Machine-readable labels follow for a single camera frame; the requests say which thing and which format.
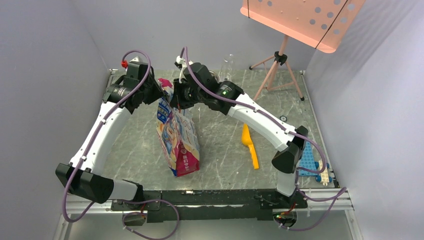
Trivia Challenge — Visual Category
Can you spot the blue building base plate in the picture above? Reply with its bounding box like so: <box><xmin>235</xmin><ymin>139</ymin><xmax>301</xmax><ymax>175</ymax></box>
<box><xmin>299</xmin><ymin>141</ymin><xmax>317</xmax><ymax>178</ymax></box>

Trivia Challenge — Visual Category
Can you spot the white toy brick car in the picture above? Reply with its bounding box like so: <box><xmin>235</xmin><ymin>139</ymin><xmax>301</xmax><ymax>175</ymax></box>
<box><xmin>314</xmin><ymin>159</ymin><xmax>331</xmax><ymax>185</ymax></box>

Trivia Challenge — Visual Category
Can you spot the colourful pet food bag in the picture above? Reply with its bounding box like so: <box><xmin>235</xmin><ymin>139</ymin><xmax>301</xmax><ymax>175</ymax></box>
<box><xmin>156</xmin><ymin>78</ymin><xmax>200</xmax><ymax>177</ymax></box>

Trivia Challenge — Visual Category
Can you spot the pink music stand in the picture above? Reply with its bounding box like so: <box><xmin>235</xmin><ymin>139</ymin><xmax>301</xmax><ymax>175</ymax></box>
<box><xmin>240</xmin><ymin>0</ymin><xmax>366</xmax><ymax>101</ymax></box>

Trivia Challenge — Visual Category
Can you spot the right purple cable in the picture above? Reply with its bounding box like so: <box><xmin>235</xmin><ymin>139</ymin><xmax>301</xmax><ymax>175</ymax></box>
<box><xmin>178</xmin><ymin>46</ymin><xmax>348</xmax><ymax>232</ymax></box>

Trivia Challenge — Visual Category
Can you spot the yellow plastic scoop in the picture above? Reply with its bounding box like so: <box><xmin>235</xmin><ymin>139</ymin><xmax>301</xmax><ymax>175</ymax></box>
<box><xmin>241</xmin><ymin>123</ymin><xmax>260</xmax><ymax>170</ymax></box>

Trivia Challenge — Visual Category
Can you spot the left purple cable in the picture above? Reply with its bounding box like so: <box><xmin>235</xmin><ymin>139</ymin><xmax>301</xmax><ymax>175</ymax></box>
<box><xmin>61</xmin><ymin>49</ymin><xmax>153</xmax><ymax>223</ymax></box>

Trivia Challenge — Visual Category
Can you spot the purple cable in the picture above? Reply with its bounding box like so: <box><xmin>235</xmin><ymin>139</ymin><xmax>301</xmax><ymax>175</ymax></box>
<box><xmin>61</xmin><ymin>49</ymin><xmax>153</xmax><ymax>223</ymax></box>
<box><xmin>178</xmin><ymin>46</ymin><xmax>348</xmax><ymax>232</ymax></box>

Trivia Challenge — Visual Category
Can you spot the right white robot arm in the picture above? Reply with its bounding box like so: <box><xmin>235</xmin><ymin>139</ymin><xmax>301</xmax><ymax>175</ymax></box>
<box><xmin>170</xmin><ymin>56</ymin><xmax>308</xmax><ymax>208</ymax></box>

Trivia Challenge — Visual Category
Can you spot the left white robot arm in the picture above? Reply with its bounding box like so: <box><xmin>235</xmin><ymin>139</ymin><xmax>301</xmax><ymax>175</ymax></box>
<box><xmin>55</xmin><ymin>57</ymin><xmax>164</xmax><ymax>210</ymax></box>

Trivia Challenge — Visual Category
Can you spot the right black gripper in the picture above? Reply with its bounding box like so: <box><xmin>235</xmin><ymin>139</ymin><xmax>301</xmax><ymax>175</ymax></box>
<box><xmin>170</xmin><ymin>77</ymin><xmax>207</xmax><ymax>110</ymax></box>

